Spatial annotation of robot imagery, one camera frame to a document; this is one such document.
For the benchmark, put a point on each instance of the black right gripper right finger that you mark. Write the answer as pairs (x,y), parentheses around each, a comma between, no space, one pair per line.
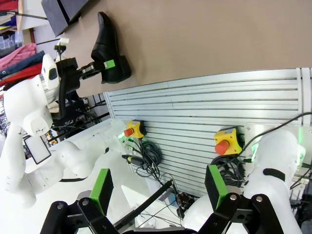
(215,192)

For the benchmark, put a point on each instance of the red garment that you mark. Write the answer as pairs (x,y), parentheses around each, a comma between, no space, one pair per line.
(22,75)

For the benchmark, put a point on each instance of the pink garment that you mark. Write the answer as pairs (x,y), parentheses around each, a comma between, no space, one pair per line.
(17,56)

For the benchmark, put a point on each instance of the black leather shoe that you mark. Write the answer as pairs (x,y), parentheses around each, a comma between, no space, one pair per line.
(107,41)

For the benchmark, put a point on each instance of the black rod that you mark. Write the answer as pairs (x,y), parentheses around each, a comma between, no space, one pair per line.
(151,197)

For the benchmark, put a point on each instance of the white card with black rim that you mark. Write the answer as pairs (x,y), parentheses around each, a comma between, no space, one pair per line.
(37,150)

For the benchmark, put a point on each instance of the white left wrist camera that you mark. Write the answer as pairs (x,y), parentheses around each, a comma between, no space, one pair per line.
(64,41)

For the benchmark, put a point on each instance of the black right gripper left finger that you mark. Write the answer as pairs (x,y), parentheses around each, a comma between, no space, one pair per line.
(101,192)

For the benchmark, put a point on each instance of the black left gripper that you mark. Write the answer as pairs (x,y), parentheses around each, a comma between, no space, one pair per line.
(69,75)

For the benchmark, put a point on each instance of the aluminium slotted mounting plate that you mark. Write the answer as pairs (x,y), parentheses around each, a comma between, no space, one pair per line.
(195,102)

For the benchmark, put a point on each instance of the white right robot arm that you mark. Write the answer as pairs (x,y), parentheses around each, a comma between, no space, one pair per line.
(268,151)

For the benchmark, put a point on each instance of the yellow emergency stop button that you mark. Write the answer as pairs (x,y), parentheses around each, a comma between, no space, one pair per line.
(228,136)
(136,126)

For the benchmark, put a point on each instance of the blue garment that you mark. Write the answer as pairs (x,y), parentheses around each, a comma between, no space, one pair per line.
(24,64)

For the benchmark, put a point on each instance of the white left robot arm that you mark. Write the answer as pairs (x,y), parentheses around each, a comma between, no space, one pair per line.
(73,156)

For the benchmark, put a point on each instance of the cluttered storage shelf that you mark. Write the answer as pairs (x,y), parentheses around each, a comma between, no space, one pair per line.
(9,24)

